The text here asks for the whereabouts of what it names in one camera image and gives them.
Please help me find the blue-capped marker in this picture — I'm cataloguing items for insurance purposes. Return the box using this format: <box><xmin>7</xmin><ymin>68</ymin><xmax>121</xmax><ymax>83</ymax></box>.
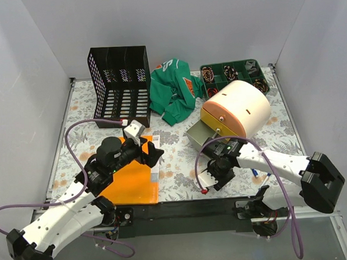
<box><xmin>251</xmin><ymin>169</ymin><xmax>259</xmax><ymax>178</ymax></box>
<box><xmin>262</xmin><ymin>173</ymin><xmax>271</xmax><ymax>187</ymax></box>

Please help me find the white drawer organizer box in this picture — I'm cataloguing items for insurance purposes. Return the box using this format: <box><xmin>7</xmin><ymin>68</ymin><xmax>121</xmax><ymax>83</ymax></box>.
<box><xmin>185</xmin><ymin>80</ymin><xmax>271</xmax><ymax>151</ymax></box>

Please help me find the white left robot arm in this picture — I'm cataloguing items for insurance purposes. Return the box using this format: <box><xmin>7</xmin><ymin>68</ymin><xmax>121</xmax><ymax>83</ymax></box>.
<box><xmin>6</xmin><ymin>137</ymin><xmax>164</xmax><ymax>260</ymax></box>

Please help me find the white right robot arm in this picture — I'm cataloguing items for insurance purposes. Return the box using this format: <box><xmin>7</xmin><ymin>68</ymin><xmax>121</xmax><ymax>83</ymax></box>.
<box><xmin>196</xmin><ymin>136</ymin><xmax>345</xmax><ymax>217</ymax></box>

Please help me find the orange notebook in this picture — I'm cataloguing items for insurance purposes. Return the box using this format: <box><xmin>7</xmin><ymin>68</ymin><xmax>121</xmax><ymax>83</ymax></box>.
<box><xmin>96</xmin><ymin>137</ymin><xmax>159</xmax><ymax>205</ymax></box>

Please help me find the green sweatshirt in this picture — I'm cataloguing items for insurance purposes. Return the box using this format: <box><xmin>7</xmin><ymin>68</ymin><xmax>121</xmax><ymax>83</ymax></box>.
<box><xmin>149</xmin><ymin>58</ymin><xmax>203</xmax><ymax>126</ymax></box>

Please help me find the black mesh file holder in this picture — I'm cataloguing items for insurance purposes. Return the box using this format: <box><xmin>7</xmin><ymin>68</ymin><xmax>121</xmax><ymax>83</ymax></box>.
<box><xmin>87</xmin><ymin>45</ymin><xmax>151</xmax><ymax>127</ymax></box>

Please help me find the orange black rolled tie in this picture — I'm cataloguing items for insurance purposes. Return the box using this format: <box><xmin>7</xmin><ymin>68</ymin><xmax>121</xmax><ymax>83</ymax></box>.
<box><xmin>207</xmin><ymin>88</ymin><xmax>218</xmax><ymax>98</ymax></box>

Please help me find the green compartment organizer tray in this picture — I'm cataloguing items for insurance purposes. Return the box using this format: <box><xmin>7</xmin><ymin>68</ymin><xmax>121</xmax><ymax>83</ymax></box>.
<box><xmin>199</xmin><ymin>59</ymin><xmax>270</xmax><ymax>99</ymax></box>

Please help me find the pink black rolled tie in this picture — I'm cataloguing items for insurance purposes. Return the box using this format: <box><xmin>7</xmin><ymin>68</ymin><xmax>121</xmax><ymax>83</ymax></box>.
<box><xmin>201</xmin><ymin>66</ymin><xmax>214</xmax><ymax>83</ymax></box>

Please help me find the brown black rolled tie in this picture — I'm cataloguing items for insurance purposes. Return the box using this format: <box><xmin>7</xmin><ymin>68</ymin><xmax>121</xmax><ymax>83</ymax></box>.
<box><xmin>252</xmin><ymin>78</ymin><xmax>270</xmax><ymax>95</ymax></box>

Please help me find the white-spotted black rolled tie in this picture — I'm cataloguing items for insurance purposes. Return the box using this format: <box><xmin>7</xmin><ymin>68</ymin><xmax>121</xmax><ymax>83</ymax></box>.
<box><xmin>223</xmin><ymin>65</ymin><xmax>238</xmax><ymax>81</ymax></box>

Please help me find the grey folded sock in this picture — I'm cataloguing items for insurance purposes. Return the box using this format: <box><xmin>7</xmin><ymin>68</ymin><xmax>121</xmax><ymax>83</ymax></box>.
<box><xmin>245</xmin><ymin>59</ymin><xmax>260</xmax><ymax>77</ymax></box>

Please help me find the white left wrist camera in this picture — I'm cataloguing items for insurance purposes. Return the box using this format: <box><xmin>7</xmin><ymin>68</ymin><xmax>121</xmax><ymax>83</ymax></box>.
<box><xmin>123</xmin><ymin>120</ymin><xmax>145</xmax><ymax>147</ymax></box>

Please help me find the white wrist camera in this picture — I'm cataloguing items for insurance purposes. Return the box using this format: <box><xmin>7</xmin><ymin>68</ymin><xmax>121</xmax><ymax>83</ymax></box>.
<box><xmin>123</xmin><ymin>120</ymin><xmax>145</xmax><ymax>147</ymax></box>
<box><xmin>198</xmin><ymin>170</ymin><xmax>218</xmax><ymax>195</ymax></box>

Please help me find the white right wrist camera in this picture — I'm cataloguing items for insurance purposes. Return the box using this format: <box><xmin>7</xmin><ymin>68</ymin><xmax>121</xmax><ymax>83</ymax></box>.
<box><xmin>198</xmin><ymin>170</ymin><xmax>218</xmax><ymax>195</ymax></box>

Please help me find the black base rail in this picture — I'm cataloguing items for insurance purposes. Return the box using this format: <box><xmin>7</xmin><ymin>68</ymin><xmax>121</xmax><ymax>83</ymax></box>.
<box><xmin>81</xmin><ymin>192</ymin><xmax>292</xmax><ymax>242</ymax></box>

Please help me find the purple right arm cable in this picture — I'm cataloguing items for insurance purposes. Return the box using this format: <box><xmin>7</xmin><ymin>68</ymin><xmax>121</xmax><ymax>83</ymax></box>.
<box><xmin>192</xmin><ymin>131</ymin><xmax>305</xmax><ymax>260</ymax></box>

